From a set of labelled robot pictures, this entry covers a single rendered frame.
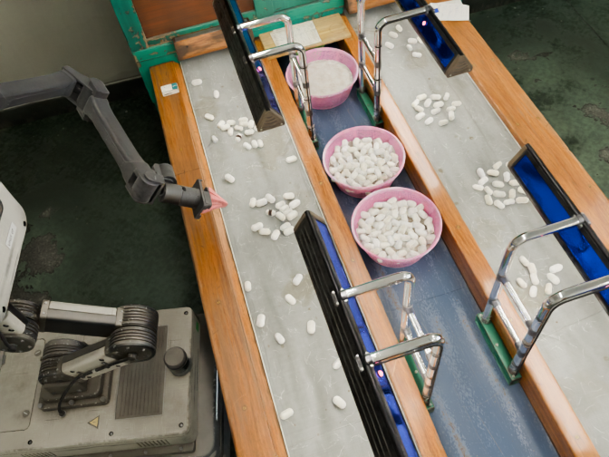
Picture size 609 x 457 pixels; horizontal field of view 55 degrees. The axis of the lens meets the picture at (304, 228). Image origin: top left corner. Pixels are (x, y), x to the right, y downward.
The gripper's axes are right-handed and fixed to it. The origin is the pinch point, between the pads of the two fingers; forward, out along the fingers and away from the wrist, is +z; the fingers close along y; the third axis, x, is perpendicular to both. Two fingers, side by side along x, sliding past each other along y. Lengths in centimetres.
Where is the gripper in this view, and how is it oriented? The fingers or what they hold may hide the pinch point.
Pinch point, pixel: (224, 204)
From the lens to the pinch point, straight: 173.0
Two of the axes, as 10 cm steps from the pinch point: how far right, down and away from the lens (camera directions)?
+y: -2.7, -7.7, 5.7
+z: 8.0, 1.5, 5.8
